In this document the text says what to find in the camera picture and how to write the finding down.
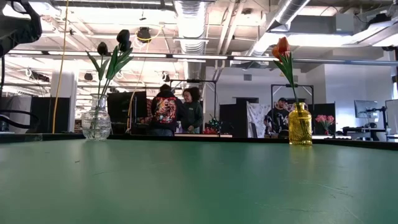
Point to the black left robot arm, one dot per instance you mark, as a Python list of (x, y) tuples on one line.
[(18, 31)]

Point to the dark plant red flowers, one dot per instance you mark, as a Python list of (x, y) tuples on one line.
[(213, 126)]

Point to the yellow glass vase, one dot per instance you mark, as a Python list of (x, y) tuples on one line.
[(300, 127)]

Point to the ribbed clear glass vase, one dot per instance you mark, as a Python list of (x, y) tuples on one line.
[(96, 124)]

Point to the person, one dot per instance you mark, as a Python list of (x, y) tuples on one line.
[(278, 119), (164, 109), (194, 115)]

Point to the black cabinet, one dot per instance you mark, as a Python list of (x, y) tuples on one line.
[(233, 121)]

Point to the black ceiling spotlight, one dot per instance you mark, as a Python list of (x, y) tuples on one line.
[(144, 34), (88, 76), (166, 77)]

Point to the long ceiling light bar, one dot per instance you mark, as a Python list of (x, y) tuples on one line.
[(199, 57)]

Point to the white patterned cloth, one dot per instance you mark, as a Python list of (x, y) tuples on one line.
[(256, 118)]

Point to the large black screen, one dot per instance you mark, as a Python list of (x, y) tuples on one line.
[(121, 105)]

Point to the green table mat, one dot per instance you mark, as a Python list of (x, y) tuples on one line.
[(217, 193)]

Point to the pink flower bouquet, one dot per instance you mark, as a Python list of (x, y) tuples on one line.
[(325, 119)]

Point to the white pillar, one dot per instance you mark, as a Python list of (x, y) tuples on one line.
[(66, 90)]

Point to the dark desk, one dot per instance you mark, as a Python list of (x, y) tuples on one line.
[(360, 129)]

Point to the computer monitor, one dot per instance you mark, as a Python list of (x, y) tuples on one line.
[(366, 109), (392, 115)]

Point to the grey curtain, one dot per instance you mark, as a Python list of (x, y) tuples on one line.
[(18, 102)]

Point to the black camera rig frame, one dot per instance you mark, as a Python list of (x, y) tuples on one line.
[(292, 85), (192, 81)]

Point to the grey wall vent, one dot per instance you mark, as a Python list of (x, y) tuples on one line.
[(247, 77), (294, 78)]

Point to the silver ceiling duct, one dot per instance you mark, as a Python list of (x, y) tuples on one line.
[(190, 25)]

